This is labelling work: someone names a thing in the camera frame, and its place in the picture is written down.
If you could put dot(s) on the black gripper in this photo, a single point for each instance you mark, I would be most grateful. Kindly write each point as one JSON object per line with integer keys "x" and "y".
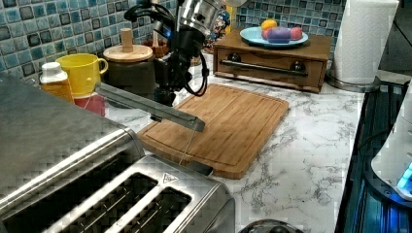
{"x": 171, "y": 74}

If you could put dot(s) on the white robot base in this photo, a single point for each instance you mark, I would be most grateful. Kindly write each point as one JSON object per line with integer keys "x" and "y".
{"x": 387, "y": 162}

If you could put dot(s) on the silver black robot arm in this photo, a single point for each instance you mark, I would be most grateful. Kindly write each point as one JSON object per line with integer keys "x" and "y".
{"x": 185, "y": 31}

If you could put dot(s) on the stainless toaster oven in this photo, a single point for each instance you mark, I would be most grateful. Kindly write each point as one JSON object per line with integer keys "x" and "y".
{"x": 48, "y": 143}

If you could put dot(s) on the wooden pestle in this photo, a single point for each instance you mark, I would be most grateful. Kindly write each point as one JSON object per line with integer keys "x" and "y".
{"x": 155, "y": 35}

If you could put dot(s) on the black canister with wooden lid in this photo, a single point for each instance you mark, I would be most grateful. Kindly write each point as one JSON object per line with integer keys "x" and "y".
{"x": 131, "y": 67}

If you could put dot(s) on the yellow cereal box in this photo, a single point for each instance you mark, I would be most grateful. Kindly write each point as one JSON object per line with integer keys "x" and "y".
{"x": 221, "y": 26}

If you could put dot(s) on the red container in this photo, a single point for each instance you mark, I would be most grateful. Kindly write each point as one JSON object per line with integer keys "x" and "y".
{"x": 92, "y": 102}

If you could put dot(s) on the bamboo cutting board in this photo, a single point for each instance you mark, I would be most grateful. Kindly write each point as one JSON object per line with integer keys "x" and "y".
{"x": 238, "y": 123}

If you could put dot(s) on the yellow ceramic mug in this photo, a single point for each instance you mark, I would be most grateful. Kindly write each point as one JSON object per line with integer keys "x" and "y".
{"x": 84, "y": 71}

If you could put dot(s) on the light blue plate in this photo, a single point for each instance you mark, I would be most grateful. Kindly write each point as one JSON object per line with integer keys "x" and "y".
{"x": 252, "y": 35}

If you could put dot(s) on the red plush strawberry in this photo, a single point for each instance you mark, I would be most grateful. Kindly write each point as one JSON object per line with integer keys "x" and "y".
{"x": 264, "y": 33}
{"x": 296, "y": 33}

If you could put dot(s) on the yellow plush lemon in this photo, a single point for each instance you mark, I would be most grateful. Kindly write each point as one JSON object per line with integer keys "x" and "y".
{"x": 269, "y": 23}

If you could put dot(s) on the purple plush fruit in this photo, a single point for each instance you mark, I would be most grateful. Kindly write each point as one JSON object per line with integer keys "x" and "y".
{"x": 278, "y": 35}

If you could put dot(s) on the white capped spice bottle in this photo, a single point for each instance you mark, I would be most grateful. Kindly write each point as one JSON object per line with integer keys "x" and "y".
{"x": 55, "y": 81}

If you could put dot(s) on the stainless slot toaster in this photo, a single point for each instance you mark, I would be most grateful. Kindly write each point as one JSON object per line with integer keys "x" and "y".
{"x": 151, "y": 196}

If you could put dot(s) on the wooden drawer box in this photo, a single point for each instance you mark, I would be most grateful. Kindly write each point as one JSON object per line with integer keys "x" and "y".
{"x": 301, "y": 67}

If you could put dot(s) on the white paper towel roll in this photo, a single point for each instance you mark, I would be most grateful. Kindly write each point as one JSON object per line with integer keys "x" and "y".
{"x": 362, "y": 37}

